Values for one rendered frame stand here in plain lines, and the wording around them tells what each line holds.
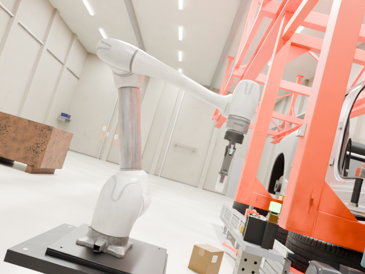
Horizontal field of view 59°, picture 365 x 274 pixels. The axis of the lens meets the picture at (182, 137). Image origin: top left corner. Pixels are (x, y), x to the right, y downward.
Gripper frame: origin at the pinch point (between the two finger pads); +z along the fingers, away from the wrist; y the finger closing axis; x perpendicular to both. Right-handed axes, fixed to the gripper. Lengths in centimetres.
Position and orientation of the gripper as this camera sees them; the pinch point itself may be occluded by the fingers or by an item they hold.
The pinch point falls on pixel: (220, 182)
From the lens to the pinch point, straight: 126.6
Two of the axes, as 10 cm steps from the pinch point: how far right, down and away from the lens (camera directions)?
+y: -0.6, -0.8, -9.9
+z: -2.9, 9.6, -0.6
